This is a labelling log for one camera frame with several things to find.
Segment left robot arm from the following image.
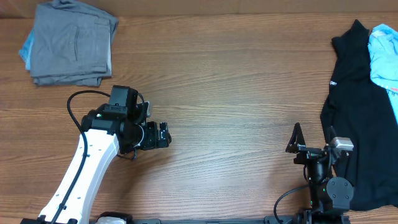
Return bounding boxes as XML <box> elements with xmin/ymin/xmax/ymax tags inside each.
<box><xmin>21</xmin><ymin>85</ymin><xmax>172</xmax><ymax>223</ymax></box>

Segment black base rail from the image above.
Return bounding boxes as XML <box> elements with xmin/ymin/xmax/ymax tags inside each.
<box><xmin>90</xmin><ymin>213</ymin><xmax>351</xmax><ymax>224</ymax></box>

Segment grey shorts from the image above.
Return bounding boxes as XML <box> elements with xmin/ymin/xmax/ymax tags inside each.
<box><xmin>30</xmin><ymin>1</ymin><xmax>119</xmax><ymax>86</ymax></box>

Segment folded blue jeans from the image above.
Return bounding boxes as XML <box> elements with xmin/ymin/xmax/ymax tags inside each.
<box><xmin>19</xmin><ymin>30</ymin><xmax>35</xmax><ymax>70</ymax></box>

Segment light blue garment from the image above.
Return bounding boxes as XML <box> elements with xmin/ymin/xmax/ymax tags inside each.
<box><xmin>368</xmin><ymin>24</ymin><xmax>397</xmax><ymax>119</ymax></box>

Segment black shirt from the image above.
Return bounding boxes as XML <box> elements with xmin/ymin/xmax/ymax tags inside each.
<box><xmin>320</xmin><ymin>20</ymin><xmax>397</xmax><ymax>211</ymax></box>

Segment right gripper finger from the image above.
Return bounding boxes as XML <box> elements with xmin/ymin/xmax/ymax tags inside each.
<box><xmin>285</xmin><ymin>123</ymin><xmax>306</xmax><ymax>152</ymax></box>
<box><xmin>324</xmin><ymin>126</ymin><xmax>336</xmax><ymax>146</ymax></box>

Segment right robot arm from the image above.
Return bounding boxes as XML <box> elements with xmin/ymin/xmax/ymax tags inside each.
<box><xmin>285</xmin><ymin>123</ymin><xmax>354</xmax><ymax>224</ymax></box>

